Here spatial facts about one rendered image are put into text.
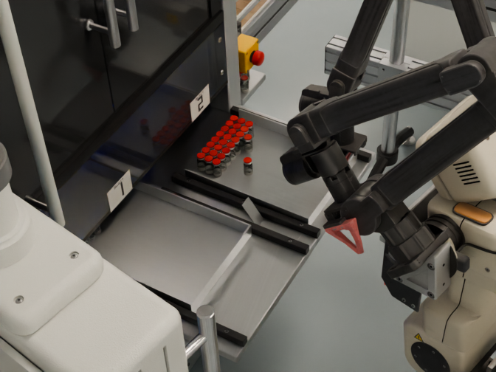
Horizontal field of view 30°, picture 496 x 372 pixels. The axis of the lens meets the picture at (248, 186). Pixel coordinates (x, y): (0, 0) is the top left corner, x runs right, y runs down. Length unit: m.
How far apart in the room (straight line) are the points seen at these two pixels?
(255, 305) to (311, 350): 1.02
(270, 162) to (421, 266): 0.72
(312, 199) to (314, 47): 1.98
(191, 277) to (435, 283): 0.61
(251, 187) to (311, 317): 0.94
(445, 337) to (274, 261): 0.41
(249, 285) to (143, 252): 0.26
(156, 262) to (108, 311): 0.93
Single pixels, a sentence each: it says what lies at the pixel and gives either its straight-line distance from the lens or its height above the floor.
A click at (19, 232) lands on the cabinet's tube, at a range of 1.21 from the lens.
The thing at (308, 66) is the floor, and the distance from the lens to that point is 4.04.
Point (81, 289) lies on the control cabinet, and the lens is 1.21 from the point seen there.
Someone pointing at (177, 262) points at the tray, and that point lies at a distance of 2.11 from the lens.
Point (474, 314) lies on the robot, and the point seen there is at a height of 0.91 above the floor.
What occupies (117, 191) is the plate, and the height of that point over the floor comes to 1.03.
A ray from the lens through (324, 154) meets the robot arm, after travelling 1.70.
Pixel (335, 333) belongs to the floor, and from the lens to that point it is 3.06.
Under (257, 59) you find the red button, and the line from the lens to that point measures 2.43.
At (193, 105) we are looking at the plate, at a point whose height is 1.03.
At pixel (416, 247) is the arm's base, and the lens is 1.69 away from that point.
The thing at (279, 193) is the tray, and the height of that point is 0.88.
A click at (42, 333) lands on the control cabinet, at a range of 1.19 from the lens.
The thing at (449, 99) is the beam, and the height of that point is 0.48.
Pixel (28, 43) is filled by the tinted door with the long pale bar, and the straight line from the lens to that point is 1.69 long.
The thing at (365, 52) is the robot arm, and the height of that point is 1.24.
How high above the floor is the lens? 2.49
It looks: 45 degrees down
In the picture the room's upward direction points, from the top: 3 degrees counter-clockwise
